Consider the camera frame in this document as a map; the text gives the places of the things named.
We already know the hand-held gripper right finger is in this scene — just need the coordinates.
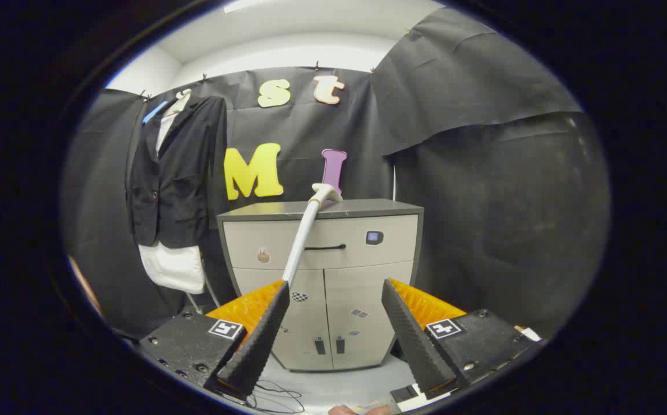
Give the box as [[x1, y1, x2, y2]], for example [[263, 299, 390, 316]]
[[381, 278, 541, 399]]

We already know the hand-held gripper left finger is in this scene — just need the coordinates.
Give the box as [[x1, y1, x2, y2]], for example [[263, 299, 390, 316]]
[[139, 280, 291, 399]]

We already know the white shirt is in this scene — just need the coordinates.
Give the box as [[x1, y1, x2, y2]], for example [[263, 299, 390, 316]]
[[138, 107, 206, 295]]

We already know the white garment steamer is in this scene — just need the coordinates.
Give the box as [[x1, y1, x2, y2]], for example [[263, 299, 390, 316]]
[[281, 183, 344, 288]]

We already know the black suit jacket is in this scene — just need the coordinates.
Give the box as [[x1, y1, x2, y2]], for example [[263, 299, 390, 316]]
[[127, 95, 229, 250]]

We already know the grey and beige cabinet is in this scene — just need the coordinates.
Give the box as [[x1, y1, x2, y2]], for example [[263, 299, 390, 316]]
[[217, 199, 425, 371]]

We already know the black backdrop cloth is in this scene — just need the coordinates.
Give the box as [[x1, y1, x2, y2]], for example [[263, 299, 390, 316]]
[[61, 7, 611, 341]]

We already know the thin black floor cable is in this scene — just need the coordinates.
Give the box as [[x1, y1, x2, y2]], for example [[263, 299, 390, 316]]
[[246, 380, 305, 413]]

